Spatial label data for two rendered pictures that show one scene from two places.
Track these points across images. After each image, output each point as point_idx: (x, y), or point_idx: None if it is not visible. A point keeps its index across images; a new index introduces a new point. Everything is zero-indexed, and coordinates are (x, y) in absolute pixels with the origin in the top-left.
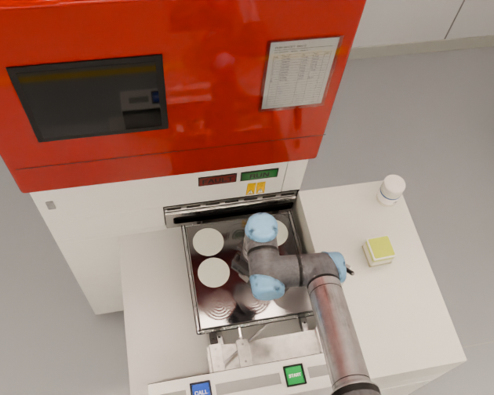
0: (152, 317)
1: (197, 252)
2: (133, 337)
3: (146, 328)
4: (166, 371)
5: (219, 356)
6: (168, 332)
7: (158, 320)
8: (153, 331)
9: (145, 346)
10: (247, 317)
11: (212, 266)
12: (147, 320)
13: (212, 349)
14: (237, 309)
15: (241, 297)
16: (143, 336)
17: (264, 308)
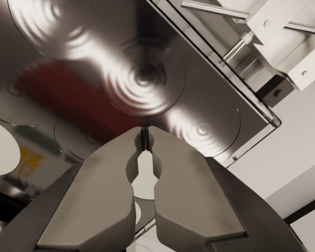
0: (252, 173)
1: (142, 213)
2: (290, 172)
3: (271, 169)
4: None
5: None
6: (262, 144)
7: (252, 166)
8: (270, 160)
9: (295, 154)
10: (193, 61)
11: (143, 184)
12: (260, 174)
13: (310, 78)
14: (189, 92)
15: (158, 103)
16: (283, 164)
17: (143, 40)
